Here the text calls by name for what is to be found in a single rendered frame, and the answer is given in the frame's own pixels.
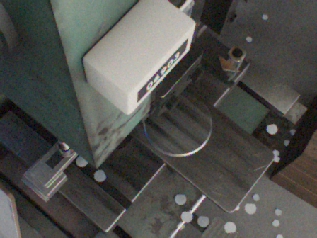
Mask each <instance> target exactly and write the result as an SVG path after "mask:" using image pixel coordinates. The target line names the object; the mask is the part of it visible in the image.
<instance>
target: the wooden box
mask: <svg viewBox="0 0 317 238"><path fill-rule="evenodd" d="M269 179H270V180H271V181H272V182H275V183H276V184H277V185H279V186H281V187H282V188H284V189H286V190H287V191H289V192H290V193H292V194H294V195H295V196H297V197H299V198H300V199H302V200H303V201H305V202H307V203H308V204H309V205H312V206H314V207H315V208H317V96H315V98H314V100H313V102H312V103H311V105H310V107H309V109H308V110H307V112H306V114H305V115H304V117H303V119H302V121H301V122H300V124H299V126H298V128H297V129H296V132H295V133H294V135H293V137H292V138H291V141H289V144H288V145H287V147H286V149H285V151H284V152H283V154H282V156H281V158H280V160H279V161H278V163H277V165H276V167H275V168H274V171H273V172H272V175H271V177H270V178H269Z"/></svg>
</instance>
